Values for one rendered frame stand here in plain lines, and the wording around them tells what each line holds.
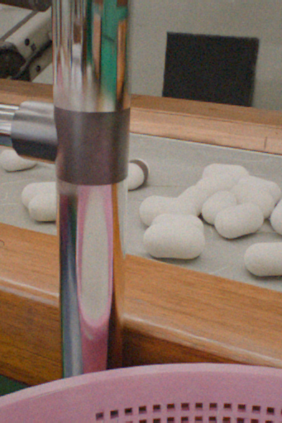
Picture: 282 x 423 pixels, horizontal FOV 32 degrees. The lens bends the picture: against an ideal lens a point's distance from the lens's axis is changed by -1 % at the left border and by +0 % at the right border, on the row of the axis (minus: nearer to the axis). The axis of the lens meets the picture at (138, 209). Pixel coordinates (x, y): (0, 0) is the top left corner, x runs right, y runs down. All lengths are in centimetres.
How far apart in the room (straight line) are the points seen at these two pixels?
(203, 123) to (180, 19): 200
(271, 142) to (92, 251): 39
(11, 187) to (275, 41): 212
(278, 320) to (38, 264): 11
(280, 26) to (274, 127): 191
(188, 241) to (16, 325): 11
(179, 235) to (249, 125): 28
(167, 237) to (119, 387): 13
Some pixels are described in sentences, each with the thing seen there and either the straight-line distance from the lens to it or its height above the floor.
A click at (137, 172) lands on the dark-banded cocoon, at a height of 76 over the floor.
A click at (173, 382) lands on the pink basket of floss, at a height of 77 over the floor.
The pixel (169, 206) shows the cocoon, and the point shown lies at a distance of 32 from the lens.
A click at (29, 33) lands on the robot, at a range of 104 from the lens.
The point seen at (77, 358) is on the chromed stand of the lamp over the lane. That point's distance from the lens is 18.
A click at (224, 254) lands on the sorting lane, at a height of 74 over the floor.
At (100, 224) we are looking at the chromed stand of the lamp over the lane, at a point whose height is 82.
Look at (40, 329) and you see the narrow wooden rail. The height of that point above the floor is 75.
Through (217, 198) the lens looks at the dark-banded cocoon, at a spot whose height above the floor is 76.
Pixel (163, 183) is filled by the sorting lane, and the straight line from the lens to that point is 41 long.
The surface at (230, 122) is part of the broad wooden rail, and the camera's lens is 55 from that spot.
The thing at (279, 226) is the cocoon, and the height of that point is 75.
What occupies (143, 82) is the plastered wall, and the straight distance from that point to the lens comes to 263.
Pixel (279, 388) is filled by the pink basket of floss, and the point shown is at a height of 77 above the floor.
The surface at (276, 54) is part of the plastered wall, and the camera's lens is 245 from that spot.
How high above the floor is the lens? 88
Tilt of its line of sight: 23 degrees down
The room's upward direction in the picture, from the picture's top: 2 degrees clockwise
